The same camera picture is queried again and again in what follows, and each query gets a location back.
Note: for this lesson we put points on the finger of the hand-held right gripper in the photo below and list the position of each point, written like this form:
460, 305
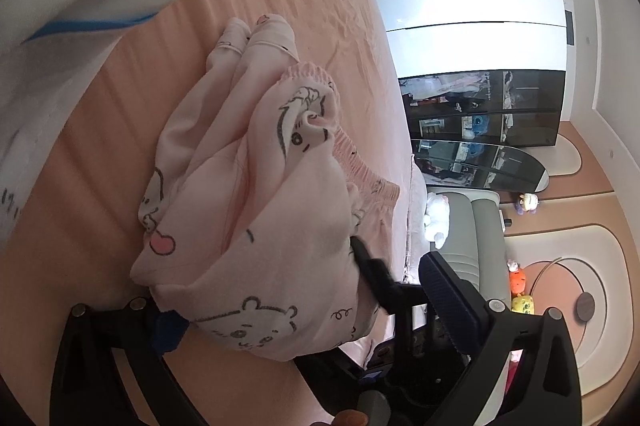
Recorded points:
372, 271

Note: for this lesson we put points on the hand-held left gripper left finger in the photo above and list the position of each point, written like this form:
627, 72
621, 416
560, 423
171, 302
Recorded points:
167, 331

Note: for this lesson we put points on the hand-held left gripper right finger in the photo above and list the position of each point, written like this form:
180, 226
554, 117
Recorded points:
450, 306

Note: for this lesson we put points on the pink cartoon print pants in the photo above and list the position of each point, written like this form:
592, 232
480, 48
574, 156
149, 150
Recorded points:
280, 216

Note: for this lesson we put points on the person's right hand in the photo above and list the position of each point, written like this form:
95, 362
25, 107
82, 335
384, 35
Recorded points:
350, 419

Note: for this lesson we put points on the grey padded headboard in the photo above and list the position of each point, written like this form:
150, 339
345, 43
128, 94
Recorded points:
480, 246

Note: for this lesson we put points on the orange plush toy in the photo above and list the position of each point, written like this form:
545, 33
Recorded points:
518, 282

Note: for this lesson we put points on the yellow plush toy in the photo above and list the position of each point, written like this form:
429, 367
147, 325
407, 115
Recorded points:
522, 304

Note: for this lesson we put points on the white plush toy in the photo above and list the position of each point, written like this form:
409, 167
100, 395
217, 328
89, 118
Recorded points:
437, 218

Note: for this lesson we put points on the small plush toy on ledge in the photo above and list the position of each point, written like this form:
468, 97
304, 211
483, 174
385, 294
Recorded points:
528, 202

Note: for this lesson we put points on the oval mirror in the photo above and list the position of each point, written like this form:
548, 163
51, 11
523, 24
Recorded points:
495, 168

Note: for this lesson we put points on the dark glass display cabinet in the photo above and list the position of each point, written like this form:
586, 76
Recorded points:
500, 106

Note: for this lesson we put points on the white wardrobe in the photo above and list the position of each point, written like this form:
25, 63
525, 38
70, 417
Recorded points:
475, 21

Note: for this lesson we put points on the white cartoon top blue piping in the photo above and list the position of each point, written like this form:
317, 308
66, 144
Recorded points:
75, 6

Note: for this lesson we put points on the round brown wall disc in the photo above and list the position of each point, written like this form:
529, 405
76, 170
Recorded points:
585, 306

